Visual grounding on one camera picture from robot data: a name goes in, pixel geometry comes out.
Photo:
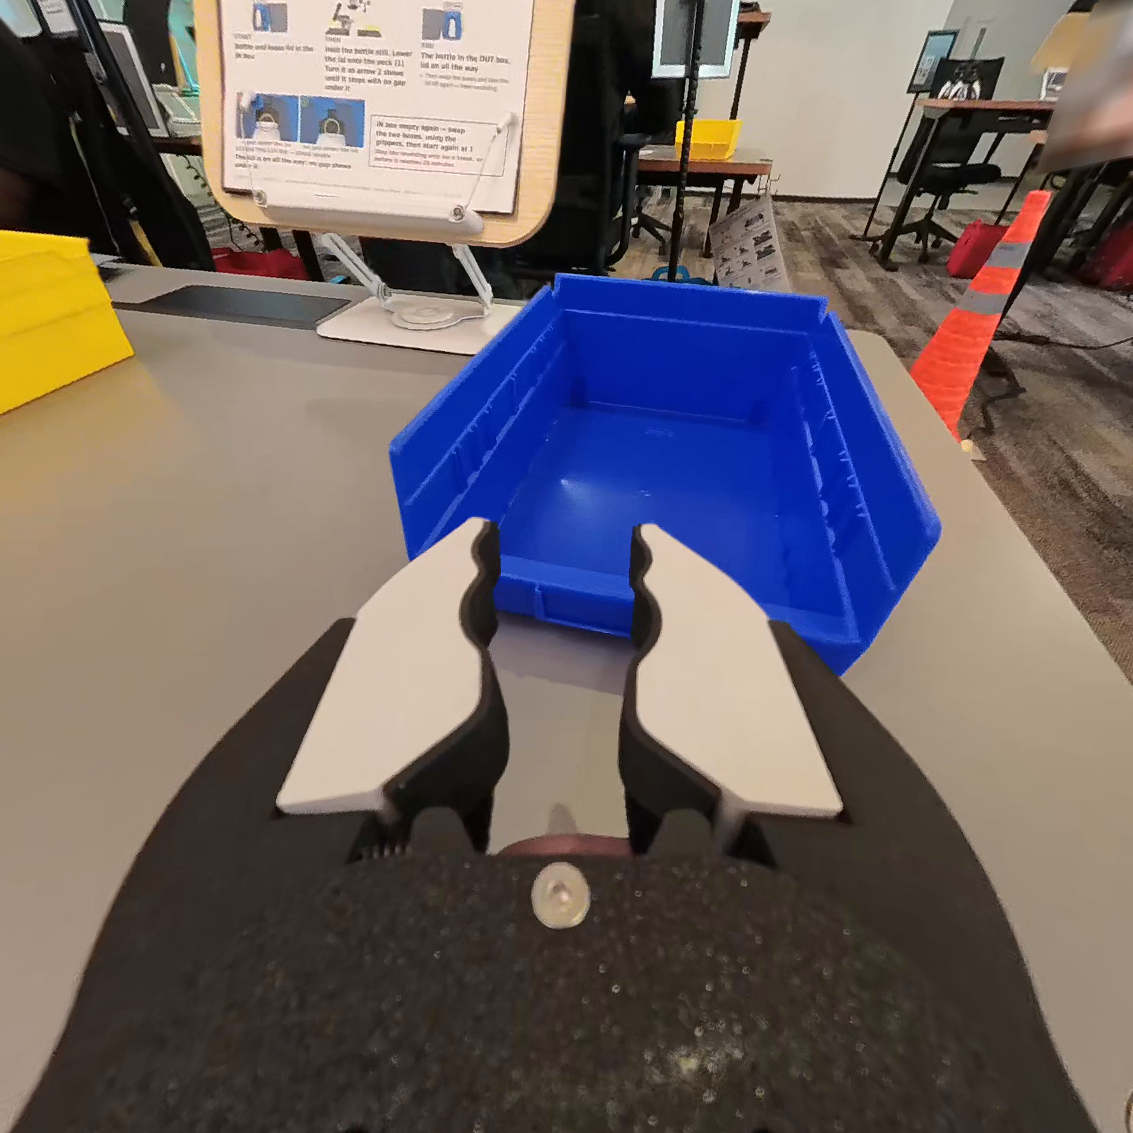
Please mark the black hanging jacket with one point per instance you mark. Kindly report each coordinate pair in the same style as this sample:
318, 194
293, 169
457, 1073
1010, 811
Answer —
133, 204

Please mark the printed cardboard box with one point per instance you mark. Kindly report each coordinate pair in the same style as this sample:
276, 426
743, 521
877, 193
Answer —
753, 244

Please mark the orange traffic cone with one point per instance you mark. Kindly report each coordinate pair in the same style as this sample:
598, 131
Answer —
973, 310

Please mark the red bag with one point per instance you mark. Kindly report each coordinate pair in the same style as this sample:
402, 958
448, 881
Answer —
973, 253

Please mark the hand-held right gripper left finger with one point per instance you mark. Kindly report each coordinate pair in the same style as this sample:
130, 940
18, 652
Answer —
389, 700

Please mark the yellow background bin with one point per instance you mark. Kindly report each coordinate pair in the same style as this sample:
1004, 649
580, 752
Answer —
708, 142

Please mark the printed instruction sheet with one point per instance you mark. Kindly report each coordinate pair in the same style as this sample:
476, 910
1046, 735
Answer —
381, 89

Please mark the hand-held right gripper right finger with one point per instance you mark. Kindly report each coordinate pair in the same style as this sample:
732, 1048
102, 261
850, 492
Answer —
726, 700

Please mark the black office chair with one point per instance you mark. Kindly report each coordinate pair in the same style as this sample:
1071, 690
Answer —
611, 133
947, 159

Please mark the yellow plastic bin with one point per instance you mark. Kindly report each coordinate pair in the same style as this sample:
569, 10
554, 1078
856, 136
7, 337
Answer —
54, 319

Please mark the blue plastic bin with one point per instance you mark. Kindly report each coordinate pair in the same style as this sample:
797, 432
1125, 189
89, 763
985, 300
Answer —
664, 478

